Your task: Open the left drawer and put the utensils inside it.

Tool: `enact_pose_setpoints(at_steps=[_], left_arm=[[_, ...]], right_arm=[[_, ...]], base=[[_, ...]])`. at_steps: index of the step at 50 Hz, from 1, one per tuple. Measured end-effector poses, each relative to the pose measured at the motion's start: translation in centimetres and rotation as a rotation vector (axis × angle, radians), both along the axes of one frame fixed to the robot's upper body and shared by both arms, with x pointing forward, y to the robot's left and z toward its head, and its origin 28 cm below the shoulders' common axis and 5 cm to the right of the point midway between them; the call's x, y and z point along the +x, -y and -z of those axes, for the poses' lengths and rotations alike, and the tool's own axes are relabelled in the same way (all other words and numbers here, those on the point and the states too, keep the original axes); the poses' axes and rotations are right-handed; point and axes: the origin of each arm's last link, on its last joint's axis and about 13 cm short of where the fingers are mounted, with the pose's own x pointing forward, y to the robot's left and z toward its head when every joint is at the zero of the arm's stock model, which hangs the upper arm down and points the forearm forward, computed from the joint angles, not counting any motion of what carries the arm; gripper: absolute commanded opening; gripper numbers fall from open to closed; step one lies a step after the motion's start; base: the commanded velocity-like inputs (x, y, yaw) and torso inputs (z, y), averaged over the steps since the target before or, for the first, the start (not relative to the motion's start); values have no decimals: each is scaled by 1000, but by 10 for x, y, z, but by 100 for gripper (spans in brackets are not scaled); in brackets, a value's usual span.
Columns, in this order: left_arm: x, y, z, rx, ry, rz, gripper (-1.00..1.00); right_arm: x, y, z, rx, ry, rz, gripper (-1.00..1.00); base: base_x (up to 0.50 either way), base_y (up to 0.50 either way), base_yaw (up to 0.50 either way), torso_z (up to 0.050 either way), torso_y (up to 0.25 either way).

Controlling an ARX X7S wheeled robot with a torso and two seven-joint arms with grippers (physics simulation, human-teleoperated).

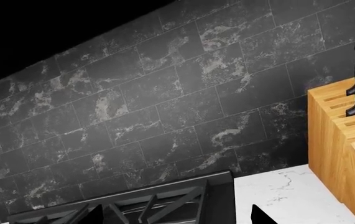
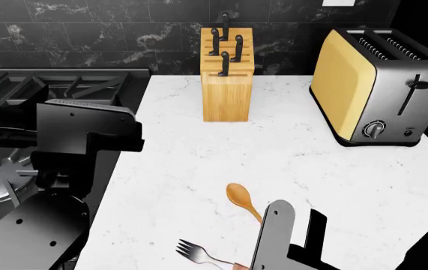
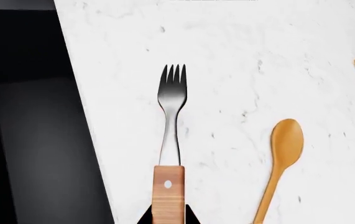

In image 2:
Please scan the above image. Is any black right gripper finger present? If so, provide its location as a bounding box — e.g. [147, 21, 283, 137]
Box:
[301, 208, 329, 261]

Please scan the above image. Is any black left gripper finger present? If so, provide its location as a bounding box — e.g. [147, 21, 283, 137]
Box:
[0, 126, 38, 149]
[0, 85, 50, 131]

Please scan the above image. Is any round grey stove burner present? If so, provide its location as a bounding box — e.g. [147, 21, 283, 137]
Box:
[0, 139, 40, 212]

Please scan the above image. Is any black cast iron stove grate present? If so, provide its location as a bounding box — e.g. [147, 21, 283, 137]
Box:
[0, 70, 133, 133]

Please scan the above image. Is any black gas stove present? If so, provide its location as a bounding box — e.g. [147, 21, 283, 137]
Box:
[0, 67, 151, 270]

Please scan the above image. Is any wooden spoon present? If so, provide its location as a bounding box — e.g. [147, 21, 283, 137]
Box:
[226, 182, 264, 225]

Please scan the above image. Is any steel toaster dial knob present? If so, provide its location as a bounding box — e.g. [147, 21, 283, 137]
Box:
[362, 120, 387, 140]

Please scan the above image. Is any wooden knife block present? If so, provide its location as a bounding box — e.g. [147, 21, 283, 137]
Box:
[199, 27, 256, 123]

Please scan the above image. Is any yellow and steel toaster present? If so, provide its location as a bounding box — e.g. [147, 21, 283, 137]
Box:
[308, 26, 428, 149]

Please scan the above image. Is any black toaster lever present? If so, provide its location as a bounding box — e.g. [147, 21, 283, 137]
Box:
[407, 79, 428, 91]

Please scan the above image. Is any steel fork with wooden handle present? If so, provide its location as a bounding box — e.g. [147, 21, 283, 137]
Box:
[175, 238, 253, 270]

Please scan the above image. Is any black handled knife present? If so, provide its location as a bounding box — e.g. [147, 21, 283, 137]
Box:
[217, 50, 231, 78]
[229, 34, 245, 63]
[208, 27, 220, 56]
[220, 11, 231, 43]

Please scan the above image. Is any white wall outlet plate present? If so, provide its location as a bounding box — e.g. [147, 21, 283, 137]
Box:
[322, 0, 357, 8]

